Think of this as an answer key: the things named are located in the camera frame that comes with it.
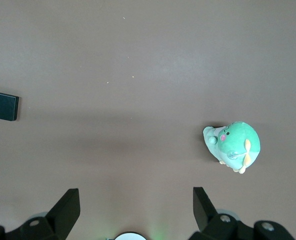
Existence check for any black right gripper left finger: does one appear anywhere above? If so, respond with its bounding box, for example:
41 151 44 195
0 188 81 240

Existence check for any black square block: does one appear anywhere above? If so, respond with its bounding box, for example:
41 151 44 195
0 91 20 122

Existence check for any green plush toy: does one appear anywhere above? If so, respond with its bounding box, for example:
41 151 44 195
202 121 262 175

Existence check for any brown table cover mat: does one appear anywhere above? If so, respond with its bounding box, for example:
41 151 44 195
0 0 296 240

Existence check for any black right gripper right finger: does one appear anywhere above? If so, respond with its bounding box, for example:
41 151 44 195
192 186 296 240

